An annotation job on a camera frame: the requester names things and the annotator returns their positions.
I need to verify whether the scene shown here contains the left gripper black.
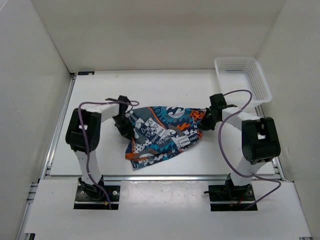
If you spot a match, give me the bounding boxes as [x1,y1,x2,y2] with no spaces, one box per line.
[111,115,135,141]

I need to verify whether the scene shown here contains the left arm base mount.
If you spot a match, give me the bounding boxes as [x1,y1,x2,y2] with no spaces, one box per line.
[73,184,121,211]

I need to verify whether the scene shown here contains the black label tag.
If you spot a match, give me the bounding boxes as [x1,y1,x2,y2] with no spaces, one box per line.
[77,71,95,76]

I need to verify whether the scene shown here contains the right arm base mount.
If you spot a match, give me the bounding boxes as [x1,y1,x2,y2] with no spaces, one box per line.
[203,176,258,212]

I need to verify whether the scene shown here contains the aluminium rail front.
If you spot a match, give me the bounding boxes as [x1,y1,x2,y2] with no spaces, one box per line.
[99,174,286,182]

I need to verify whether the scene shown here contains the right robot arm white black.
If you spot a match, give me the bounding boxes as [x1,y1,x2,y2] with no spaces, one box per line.
[199,93,281,200]

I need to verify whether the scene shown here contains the white plastic basket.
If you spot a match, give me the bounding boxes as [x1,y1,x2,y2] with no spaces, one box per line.
[214,56,272,108]

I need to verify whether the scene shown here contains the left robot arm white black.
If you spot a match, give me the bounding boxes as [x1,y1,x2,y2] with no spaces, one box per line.
[65,95,140,206]

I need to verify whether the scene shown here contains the colourful patterned shorts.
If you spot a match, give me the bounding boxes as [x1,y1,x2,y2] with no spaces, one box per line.
[125,106,207,171]

